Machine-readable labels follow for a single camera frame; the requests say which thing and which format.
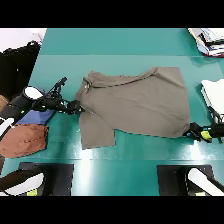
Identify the grey-brown T-shirt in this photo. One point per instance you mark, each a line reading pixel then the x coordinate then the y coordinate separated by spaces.
pixel 140 103

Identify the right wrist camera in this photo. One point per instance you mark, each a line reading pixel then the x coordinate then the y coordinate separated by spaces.
pixel 216 115

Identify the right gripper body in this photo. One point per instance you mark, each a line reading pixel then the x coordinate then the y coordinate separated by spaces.
pixel 196 130

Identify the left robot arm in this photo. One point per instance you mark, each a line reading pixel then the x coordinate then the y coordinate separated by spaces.
pixel 31 93

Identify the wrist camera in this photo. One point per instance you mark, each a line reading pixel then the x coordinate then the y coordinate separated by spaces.
pixel 57 86
pixel 216 115

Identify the white garment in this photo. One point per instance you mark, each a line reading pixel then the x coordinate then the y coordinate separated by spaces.
pixel 215 93

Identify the rust brown garment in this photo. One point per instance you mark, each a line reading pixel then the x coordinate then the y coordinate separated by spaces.
pixel 23 140

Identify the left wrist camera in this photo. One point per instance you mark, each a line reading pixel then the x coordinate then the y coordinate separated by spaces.
pixel 57 86

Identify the blue garment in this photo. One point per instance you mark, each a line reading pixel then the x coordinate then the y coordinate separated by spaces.
pixel 35 116

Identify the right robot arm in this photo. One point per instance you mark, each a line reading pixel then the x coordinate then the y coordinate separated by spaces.
pixel 200 178

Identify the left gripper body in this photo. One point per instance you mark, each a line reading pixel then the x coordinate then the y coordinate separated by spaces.
pixel 74 106

